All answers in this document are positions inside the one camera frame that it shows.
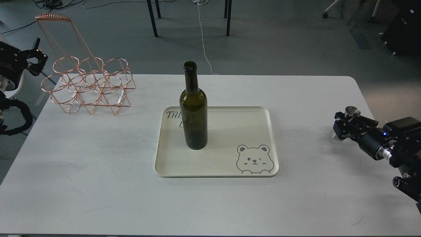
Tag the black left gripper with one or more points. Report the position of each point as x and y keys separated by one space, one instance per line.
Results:
x=14 y=61

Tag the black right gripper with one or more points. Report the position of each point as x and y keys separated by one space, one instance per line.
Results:
x=376 y=142

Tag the steel double jigger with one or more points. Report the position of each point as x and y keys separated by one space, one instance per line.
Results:
x=349 y=110

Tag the dark green wine bottle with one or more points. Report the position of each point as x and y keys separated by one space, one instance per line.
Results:
x=193 y=105

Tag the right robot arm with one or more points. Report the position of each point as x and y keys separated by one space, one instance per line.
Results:
x=398 y=142

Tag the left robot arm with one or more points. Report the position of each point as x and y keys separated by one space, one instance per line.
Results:
x=10 y=86

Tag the black equipment case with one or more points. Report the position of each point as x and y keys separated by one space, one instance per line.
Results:
x=403 y=35

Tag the cream bear serving tray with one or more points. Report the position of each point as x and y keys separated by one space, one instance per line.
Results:
x=240 y=144

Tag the black table leg left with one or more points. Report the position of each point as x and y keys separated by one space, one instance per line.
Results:
x=152 y=16

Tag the black table leg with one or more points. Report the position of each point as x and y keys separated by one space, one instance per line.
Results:
x=152 y=16
x=227 y=15

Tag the black table leg right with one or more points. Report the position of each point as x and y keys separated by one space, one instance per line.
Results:
x=227 y=15

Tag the rose gold wire bottle rack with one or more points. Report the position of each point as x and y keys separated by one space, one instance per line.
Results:
x=87 y=81

